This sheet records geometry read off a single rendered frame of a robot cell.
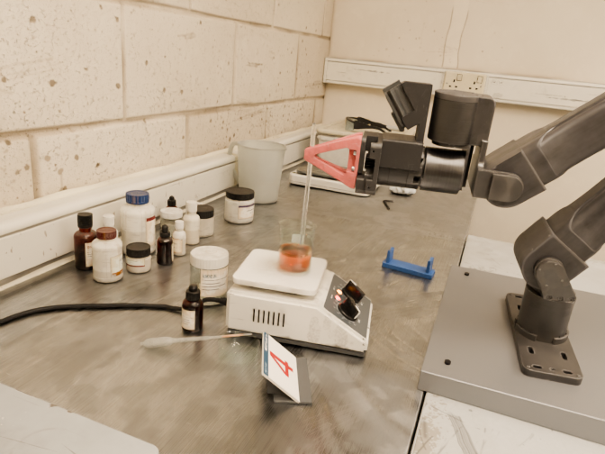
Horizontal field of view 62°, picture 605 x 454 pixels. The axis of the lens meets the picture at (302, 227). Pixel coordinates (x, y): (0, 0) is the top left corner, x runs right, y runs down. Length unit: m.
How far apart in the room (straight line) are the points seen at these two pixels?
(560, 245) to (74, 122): 0.80
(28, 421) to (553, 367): 0.60
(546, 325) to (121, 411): 0.54
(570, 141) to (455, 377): 0.31
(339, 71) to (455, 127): 1.49
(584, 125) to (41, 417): 0.67
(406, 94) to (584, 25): 1.48
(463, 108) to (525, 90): 1.38
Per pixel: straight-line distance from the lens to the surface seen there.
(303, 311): 0.69
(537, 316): 0.75
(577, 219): 0.70
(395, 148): 0.64
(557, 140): 0.67
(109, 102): 1.06
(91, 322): 0.79
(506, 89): 2.01
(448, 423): 0.65
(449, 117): 0.64
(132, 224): 0.97
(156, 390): 0.64
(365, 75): 2.08
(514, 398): 0.67
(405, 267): 1.01
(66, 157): 1.00
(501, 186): 0.65
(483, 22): 2.07
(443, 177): 0.66
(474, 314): 0.81
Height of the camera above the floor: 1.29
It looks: 19 degrees down
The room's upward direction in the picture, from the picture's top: 6 degrees clockwise
